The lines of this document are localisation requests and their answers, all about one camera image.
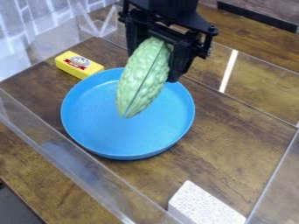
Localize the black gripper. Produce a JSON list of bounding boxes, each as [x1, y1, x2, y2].
[[119, 0, 220, 82]]

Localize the green bitter gourd toy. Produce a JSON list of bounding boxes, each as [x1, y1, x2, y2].
[[117, 37, 172, 118]]

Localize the blue round tray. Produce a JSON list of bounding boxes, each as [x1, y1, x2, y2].
[[61, 68, 196, 160]]

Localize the black baseboard strip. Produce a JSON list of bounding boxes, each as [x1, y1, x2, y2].
[[217, 1, 299, 34]]

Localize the yellow rectangular box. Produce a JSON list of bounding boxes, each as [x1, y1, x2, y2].
[[55, 51, 106, 80]]

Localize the white speckled foam block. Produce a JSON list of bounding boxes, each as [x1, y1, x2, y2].
[[169, 180, 248, 224]]

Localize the clear acrylic enclosure wall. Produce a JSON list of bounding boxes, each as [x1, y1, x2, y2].
[[0, 7, 299, 224]]

